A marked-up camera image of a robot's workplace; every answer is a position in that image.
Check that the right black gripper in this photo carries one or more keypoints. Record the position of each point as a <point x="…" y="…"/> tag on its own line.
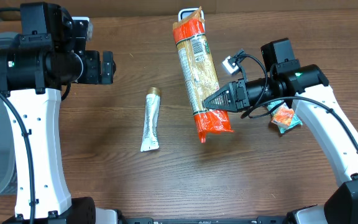
<point x="237" y="103"/>

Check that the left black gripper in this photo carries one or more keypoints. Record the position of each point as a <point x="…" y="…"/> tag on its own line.
<point x="93" y="66"/>

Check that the long orange snack package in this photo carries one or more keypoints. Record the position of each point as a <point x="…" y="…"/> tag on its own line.
<point x="199" y="74"/>

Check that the small orange packet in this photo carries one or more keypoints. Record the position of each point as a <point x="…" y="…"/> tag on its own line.
<point x="283" y="116"/>

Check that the teal snack packet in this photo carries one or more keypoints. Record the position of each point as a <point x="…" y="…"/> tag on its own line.
<point x="296" y="121"/>

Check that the white silver tube package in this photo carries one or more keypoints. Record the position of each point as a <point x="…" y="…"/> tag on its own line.
<point x="152" y="105"/>

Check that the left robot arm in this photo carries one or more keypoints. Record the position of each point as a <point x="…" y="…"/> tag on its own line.
<point x="50" y="53"/>

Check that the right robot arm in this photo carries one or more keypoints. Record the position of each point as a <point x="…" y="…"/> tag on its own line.
<point x="306" y="90"/>

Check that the white barcode scanner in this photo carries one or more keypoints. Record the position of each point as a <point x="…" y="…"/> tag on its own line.
<point x="185" y="12"/>

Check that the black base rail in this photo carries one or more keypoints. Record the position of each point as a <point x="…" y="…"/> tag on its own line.
<point x="258" y="220"/>

